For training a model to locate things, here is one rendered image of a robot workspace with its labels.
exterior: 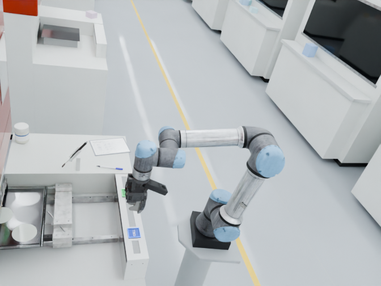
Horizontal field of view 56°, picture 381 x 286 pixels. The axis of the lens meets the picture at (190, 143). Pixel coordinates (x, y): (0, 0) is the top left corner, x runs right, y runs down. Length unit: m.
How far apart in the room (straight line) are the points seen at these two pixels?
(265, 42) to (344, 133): 2.21
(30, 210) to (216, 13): 6.62
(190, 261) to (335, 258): 1.74
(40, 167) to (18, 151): 0.18
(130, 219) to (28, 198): 0.51
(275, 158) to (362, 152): 3.31
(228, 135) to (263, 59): 4.62
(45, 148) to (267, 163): 1.23
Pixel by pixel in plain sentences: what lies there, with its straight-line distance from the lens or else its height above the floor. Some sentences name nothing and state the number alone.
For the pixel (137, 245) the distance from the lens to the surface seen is 1.66.
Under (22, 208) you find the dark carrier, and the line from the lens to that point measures 1.88.
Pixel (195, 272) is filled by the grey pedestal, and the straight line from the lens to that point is 2.08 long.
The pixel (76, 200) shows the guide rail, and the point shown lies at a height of 0.84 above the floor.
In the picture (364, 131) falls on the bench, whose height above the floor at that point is 0.53.
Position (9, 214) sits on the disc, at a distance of 1.86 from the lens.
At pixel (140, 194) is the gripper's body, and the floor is 1.24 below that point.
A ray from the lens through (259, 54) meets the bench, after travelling 6.01.
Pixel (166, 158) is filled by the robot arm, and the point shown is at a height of 1.42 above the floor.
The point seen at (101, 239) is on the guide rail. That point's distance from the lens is 1.81.
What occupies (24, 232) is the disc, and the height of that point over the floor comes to 0.90.
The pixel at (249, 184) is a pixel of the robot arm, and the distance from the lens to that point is 1.52.
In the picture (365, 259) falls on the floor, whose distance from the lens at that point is 3.66.
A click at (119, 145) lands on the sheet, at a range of 2.16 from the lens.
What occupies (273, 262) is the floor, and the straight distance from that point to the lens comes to 3.13.
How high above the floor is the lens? 2.24
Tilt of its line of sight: 33 degrees down
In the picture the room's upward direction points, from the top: 15 degrees clockwise
